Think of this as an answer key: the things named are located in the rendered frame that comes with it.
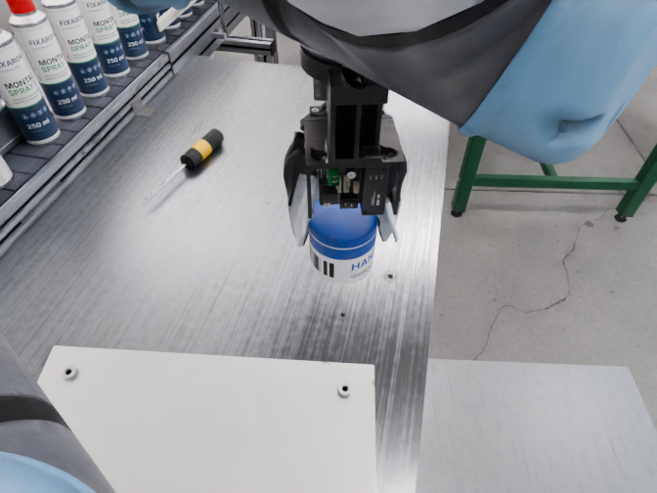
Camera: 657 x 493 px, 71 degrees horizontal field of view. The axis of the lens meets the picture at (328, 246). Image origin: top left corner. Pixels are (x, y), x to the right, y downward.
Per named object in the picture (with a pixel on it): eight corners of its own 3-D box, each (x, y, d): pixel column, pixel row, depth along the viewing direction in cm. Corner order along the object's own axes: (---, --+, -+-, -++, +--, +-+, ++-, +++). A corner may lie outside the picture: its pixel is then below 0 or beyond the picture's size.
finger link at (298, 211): (273, 274, 43) (301, 203, 37) (275, 229, 47) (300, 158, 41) (305, 279, 44) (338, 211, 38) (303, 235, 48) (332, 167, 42)
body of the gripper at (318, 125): (304, 225, 36) (296, 81, 27) (301, 159, 42) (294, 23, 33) (400, 221, 37) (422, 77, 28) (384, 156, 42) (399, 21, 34)
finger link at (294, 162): (272, 202, 42) (299, 123, 36) (273, 192, 44) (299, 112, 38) (321, 213, 44) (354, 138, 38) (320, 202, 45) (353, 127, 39)
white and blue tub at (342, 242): (309, 239, 53) (307, 193, 48) (369, 237, 53) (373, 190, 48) (311, 288, 48) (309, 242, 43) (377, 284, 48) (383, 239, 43)
